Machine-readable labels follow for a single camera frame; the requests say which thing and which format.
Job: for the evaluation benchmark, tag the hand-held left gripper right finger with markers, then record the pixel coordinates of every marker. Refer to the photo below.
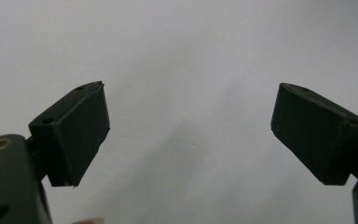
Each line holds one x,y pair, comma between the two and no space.
317,133

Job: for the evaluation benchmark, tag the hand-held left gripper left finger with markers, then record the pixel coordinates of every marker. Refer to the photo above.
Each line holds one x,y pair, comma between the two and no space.
74,133

